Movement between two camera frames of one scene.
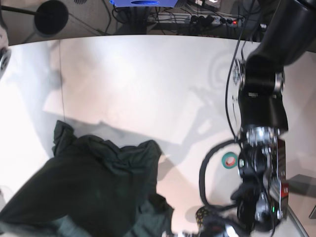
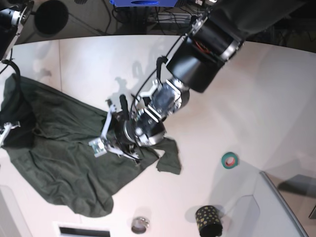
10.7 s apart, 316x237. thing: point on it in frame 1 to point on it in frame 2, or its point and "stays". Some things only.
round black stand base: x=51 y=18 stays
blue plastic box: x=144 y=3 stays
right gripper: x=228 y=225 to x=123 y=128
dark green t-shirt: x=90 y=187 to x=52 y=145
